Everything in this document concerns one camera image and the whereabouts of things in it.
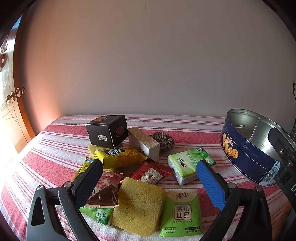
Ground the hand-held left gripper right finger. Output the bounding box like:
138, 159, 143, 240
196, 160, 272, 241

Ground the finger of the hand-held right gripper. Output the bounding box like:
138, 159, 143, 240
268, 127, 296, 163
275, 160, 293, 187

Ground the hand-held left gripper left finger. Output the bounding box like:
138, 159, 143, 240
26, 159, 104, 241

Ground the pink floral snack packet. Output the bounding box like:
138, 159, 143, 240
85, 172, 124, 208

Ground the leaf print green tissue pack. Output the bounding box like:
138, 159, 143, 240
168, 147, 216, 186

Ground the pale green tissue pack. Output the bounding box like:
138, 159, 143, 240
79, 206, 115, 226

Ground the blue round cookie tin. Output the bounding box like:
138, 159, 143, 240
220, 108, 292, 187

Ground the yellow snack packet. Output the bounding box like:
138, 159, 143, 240
88, 145, 148, 169

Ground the bright green tissue pack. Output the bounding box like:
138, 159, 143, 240
158, 189, 203, 238

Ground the black cardboard box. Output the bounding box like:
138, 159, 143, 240
85, 115, 129, 149

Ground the yellow sponge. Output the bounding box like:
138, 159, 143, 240
112, 177, 166, 237

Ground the red candy packet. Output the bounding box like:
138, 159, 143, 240
129, 161, 174, 186

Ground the woven rope knot ball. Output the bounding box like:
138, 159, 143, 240
149, 132, 175, 153

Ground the beige and white carton box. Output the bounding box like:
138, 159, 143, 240
127, 127, 160, 162

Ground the pink striped tablecloth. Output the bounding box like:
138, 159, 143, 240
0, 114, 296, 241

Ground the wooden door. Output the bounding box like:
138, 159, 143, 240
0, 14, 36, 154

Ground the brass door knob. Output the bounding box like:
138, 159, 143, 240
6, 87, 26, 103

